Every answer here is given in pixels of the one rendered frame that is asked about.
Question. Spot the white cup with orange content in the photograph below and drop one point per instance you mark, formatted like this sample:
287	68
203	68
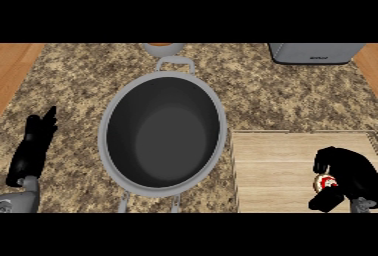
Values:
163	48

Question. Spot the grey box appliance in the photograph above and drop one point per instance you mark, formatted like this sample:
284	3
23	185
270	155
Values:
317	52

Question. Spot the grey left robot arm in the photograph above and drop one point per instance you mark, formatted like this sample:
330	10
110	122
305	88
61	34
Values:
22	198

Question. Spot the pale wooden tray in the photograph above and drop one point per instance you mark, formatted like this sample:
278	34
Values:
281	176

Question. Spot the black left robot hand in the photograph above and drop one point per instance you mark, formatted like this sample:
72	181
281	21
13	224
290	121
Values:
30	151

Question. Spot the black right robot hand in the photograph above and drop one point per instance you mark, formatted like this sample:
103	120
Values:
352	173

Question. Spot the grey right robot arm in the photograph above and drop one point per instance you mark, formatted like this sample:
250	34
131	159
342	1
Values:
364	205

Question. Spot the large grey metal pot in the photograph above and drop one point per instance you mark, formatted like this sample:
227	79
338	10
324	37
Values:
163	133

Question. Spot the red and white cupcake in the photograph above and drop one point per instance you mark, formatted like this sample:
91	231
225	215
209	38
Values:
326	183

